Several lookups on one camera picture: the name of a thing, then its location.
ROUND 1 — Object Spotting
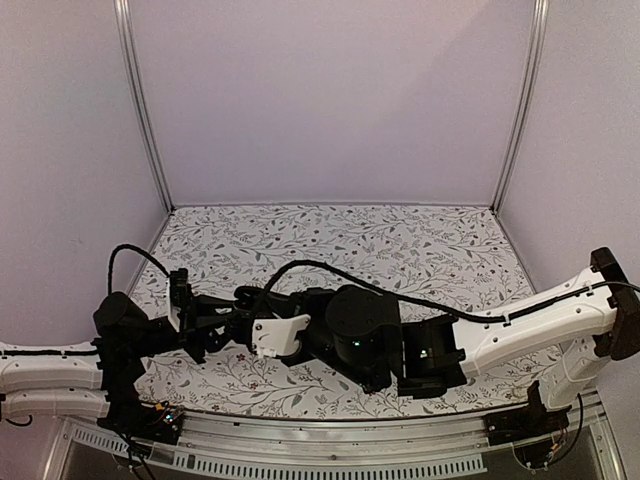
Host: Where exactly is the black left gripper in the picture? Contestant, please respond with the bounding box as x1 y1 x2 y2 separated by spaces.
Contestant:
128 291 242 365

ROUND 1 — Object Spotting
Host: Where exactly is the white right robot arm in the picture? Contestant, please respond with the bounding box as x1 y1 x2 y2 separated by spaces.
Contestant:
250 248 639 436

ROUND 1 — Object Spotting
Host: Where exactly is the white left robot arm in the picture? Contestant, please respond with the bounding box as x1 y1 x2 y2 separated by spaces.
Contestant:
1 292 249 434

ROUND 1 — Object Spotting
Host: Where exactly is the floral patterned table mat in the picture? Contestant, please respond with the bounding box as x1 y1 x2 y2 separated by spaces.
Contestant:
132 205 561 420

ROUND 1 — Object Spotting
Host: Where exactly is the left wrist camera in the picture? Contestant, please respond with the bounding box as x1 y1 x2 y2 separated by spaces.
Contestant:
166 268 191 333

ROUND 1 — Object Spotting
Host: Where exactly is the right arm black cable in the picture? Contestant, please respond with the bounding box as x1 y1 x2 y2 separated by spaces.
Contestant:
262 258 481 324

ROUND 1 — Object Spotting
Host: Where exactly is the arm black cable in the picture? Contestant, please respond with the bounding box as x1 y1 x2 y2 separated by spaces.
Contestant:
105 243 174 296
262 258 481 324

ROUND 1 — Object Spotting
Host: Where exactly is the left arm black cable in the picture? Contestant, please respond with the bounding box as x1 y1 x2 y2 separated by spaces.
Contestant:
105 243 174 296

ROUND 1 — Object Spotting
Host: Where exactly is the front aluminium rail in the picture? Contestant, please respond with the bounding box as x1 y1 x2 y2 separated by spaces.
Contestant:
42 392 626 480

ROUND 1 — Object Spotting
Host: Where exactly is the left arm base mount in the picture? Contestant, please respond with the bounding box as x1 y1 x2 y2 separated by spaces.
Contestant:
97 385 184 445

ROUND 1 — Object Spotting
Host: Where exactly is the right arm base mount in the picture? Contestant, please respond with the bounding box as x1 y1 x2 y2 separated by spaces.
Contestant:
482 381 571 470

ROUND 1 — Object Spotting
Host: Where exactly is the left aluminium frame post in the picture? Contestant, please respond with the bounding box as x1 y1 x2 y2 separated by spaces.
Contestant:
113 0 175 213

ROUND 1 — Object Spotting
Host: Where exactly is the aluminium frame post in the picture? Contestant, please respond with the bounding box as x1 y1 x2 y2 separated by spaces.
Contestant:
491 0 549 216
113 0 175 213

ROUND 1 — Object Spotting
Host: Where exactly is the right aluminium frame post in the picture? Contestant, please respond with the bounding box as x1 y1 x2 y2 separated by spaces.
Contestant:
491 0 549 216

